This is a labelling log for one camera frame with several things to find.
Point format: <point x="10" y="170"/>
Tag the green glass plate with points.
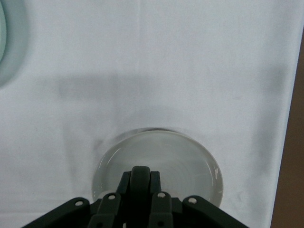
<point x="2" y="28"/>

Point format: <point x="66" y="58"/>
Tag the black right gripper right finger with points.
<point x="171" y="211"/>

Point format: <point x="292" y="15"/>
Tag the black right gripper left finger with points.
<point x="109" y="209"/>

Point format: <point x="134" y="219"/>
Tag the white square cloth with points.
<point x="142" y="71"/>

